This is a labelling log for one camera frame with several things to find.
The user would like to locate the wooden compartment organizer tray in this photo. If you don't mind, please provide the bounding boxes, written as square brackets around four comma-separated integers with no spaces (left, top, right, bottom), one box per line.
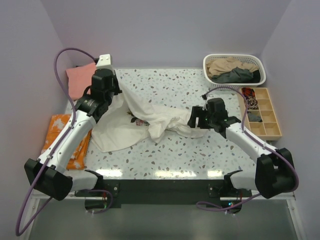
[237,87,282,141]

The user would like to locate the aluminium rail frame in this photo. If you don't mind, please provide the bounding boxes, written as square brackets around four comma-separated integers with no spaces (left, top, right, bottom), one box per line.
[18,189,83,240]

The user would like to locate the white floral print t-shirt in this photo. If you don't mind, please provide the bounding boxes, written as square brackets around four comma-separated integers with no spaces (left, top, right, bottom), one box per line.
[91,83,207,153]

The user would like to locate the folded pink t-shirt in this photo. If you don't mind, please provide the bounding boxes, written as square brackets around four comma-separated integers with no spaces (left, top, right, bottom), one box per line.
[66,62,96,100]

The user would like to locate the white plastic laundry basket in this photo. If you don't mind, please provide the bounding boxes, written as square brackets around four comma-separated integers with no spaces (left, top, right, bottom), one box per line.
[203,54,267,89]

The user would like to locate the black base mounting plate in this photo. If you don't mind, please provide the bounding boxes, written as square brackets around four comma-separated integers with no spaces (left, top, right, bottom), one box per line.
[74,178,253,210]

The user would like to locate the black white patterned socks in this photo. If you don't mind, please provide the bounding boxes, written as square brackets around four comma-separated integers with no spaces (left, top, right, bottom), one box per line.
[246,97,259,110]

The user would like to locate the beige garment in basket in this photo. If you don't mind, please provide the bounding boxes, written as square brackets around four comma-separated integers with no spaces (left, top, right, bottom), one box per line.
[205,57,259,77]

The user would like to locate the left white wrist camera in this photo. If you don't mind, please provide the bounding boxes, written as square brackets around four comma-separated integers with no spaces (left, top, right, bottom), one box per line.
[95,54,114,71]

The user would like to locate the dark grey garment in basket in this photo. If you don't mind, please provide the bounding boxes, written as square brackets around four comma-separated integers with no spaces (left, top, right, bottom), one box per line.
[211,67,261,84]

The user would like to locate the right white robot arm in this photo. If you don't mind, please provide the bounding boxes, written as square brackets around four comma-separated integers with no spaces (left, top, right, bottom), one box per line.
[187,98,299,199]

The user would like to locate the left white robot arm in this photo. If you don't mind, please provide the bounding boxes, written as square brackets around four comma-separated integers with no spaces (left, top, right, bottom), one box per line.
[24,68,122,201]

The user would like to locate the red black patterned socks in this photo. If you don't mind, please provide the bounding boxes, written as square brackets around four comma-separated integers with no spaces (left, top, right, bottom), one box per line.
[241,87,256,99]

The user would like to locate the folded orange tie-dye t-shirt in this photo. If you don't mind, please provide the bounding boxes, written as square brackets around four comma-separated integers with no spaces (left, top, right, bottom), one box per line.
[41,114,92,170]

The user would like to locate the dark grey socks in tray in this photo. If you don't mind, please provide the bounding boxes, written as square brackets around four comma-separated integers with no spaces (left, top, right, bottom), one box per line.
[247,112,263,123]

